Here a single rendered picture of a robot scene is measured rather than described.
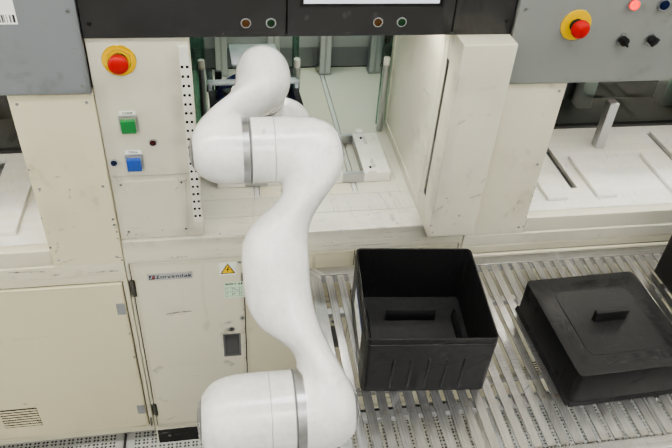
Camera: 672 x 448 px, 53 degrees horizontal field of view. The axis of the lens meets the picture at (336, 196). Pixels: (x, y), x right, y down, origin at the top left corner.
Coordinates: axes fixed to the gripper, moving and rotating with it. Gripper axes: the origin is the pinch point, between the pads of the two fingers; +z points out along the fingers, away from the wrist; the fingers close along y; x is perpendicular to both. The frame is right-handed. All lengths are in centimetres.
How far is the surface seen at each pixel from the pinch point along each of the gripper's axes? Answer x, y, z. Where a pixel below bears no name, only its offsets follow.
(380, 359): -32, 23, -62
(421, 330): -42, 37, -47
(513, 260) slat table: -43, 69, -25
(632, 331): -33, 82, -60
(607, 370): -33, 71, -70
